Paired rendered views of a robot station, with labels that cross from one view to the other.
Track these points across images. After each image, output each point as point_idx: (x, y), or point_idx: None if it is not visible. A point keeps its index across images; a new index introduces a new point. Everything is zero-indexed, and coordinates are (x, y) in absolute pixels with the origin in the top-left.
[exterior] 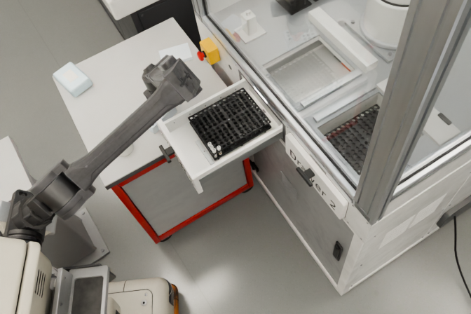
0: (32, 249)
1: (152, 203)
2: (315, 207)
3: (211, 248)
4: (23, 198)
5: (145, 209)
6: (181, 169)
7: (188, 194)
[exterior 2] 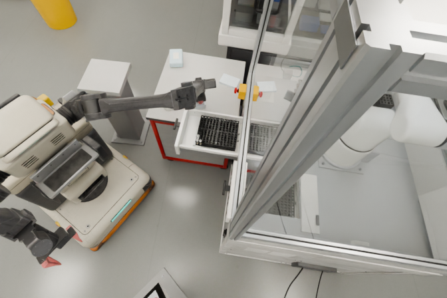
0: (51, 123)
1: (167, 140)
2: None
3: (184, 180)
4: None
5: (163, 140)
6: None
7: None
